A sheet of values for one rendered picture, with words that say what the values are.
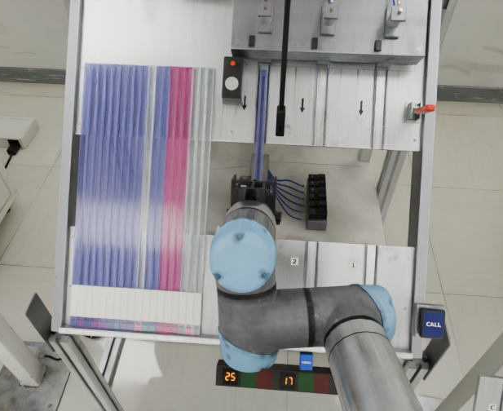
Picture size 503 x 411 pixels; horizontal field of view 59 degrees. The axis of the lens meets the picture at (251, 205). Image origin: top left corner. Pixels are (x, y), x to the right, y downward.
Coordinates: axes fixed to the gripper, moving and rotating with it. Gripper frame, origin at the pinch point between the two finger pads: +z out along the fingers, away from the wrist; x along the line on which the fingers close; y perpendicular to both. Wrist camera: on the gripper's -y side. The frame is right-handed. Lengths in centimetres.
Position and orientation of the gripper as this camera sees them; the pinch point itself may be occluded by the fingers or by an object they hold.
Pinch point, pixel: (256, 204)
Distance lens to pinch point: 84.2
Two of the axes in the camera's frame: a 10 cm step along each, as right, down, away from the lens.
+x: -10.0, -0.6, 0.5
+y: 0.4, -9.7, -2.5
